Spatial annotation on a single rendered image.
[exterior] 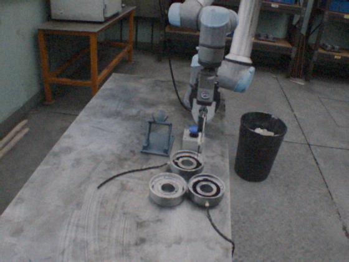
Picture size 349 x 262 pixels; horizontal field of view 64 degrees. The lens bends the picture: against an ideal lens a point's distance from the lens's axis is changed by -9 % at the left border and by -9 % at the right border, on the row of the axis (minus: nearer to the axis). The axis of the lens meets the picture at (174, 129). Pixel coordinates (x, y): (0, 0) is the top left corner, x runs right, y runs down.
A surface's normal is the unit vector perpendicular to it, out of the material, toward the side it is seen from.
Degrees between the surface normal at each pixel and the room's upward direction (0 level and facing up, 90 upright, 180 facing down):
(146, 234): 0
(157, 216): 0
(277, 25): 90
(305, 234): 0
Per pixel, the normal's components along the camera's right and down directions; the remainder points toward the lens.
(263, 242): 0.07, -0.85
